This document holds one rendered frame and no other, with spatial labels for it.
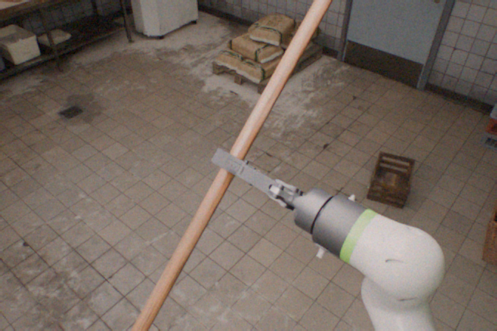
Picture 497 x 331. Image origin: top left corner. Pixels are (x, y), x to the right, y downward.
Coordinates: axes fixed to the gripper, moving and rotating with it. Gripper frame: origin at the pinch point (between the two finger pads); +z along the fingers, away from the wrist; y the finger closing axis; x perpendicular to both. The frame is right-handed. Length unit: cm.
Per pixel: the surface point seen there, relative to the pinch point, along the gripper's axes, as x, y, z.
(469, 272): 8, 268, -56
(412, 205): 34, 290, 2
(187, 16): 138, 356, 393
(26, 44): -5, 198, 431
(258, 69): 93, 304, 208
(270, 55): 114, 310, 208
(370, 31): 200, 371, 144
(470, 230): 38, 294, -44
